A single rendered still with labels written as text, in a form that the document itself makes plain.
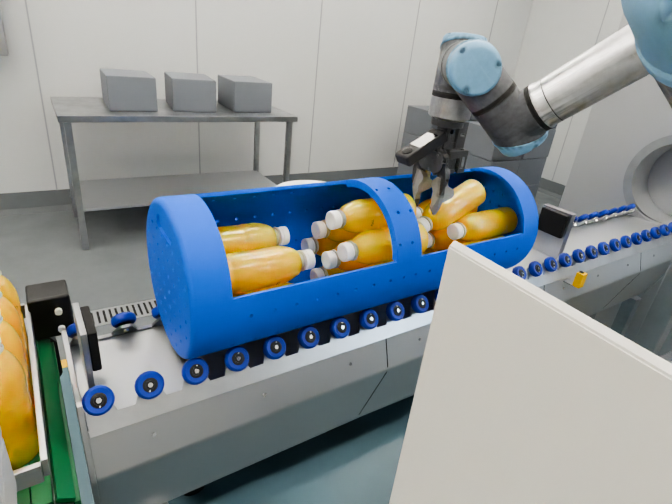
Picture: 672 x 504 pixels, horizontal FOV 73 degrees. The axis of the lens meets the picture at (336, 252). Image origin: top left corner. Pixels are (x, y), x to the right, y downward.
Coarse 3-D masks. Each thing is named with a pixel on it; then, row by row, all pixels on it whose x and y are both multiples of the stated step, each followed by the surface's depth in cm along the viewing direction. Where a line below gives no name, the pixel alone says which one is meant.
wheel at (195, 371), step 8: (192, 360) 78; (200, 360) 78; (184, 368) 77; (192, 368) 77; (200, 368) 78; (208, 368) 79; (184, 376) 76; (192, 376) 77; (200, 376) 78; (192, 384) 77
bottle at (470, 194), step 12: (468, 180) 115; (456, 192) 111; (468, 192) 111; (480, 192) 113; (444, 204) 108; (456, 204) 109; (468, 204) 111; (480, 204) 115; (432, 216) 107; (444, 216) 107; (456, 216) 109; (432, 228) 109; (444, 228) 110
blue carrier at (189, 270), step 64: (256, 192) 88; (320, 192) 102; (384, 192) 93; (512, 192) 112; (192, 256) 68; (320, 256) 111; (512, 256) 113; (192, 320) 69; (256, 320) 76; (320, 320) 89
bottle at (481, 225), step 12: (468, 216) 111; (480, 216) 111; (492, 216) 113; (504, 216) 115; (516, 216) 117; (468, 228) 109; (480, 228) 110; (492, 228) 112; (504, 228) 115; (468, 240) 111
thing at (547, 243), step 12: (540, 216) 147; (552, 216) 144; (564, 216) 140; (540, 228) 148; (552, 228) 144; (564, 228) 142; (540, 240) 150; (552, 240) 147; (564, 240) 144; (552, 252) 147
